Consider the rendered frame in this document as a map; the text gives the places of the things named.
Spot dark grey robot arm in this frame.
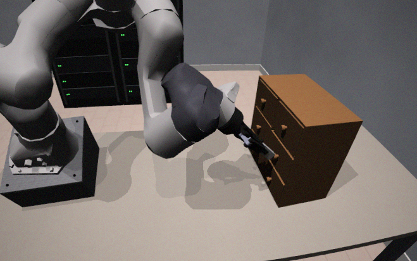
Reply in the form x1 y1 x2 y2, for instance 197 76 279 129
0 0 239 175

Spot brown wooden drawer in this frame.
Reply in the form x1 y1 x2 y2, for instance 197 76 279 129
268 130 294 183
273 101 304 156
249 149 265 172
261 157 285 205
252 106 271 145
256 79 278 125

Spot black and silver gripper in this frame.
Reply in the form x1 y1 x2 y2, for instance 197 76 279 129
217 107 275 160

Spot brown wooden chest of drawers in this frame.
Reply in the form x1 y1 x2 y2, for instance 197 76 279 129
254 74 363 208

